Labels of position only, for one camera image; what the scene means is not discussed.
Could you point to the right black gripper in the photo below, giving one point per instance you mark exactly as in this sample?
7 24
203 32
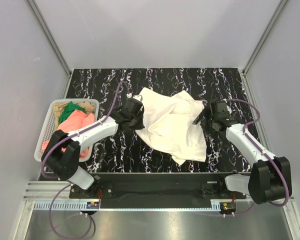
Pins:
203 124

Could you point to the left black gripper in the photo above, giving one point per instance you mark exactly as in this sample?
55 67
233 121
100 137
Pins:
140 125

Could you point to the cream white t shirt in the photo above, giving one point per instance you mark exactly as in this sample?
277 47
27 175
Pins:
168 125

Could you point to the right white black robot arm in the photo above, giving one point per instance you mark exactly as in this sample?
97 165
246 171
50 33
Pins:
270 177

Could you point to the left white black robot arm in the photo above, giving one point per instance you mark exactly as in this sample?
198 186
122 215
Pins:
62 153

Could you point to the salmon pink t shirt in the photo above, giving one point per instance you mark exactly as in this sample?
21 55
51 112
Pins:
76 121

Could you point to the green t shirt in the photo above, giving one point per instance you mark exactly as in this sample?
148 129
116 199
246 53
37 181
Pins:
68 110

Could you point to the beige t shirt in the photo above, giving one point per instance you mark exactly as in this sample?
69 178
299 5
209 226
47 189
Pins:
58 108

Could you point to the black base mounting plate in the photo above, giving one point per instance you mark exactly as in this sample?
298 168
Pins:
142 203

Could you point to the white plastic laundry basket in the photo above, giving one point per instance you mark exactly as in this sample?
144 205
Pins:
49 124

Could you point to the right small circuit board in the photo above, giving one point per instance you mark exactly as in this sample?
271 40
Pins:
229 205

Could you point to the small circuit board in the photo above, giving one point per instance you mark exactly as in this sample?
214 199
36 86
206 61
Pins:
229 205
92 205

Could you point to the left small circuit board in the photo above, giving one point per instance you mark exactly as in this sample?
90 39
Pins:
92 205

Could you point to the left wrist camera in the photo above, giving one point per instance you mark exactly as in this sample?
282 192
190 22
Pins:
138 98

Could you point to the right aluminium frame post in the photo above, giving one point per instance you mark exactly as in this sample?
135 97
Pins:
268 29

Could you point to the aluminium frame post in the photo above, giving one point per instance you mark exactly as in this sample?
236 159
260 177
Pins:
268 29
48 35

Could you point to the left aluminium frame post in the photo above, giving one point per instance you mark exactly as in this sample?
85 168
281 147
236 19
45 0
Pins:
48 35

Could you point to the aluminium front rail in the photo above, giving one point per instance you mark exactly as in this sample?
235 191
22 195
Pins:
47 190

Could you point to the white slotted cable duct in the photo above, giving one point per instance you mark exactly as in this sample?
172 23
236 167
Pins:
62 206

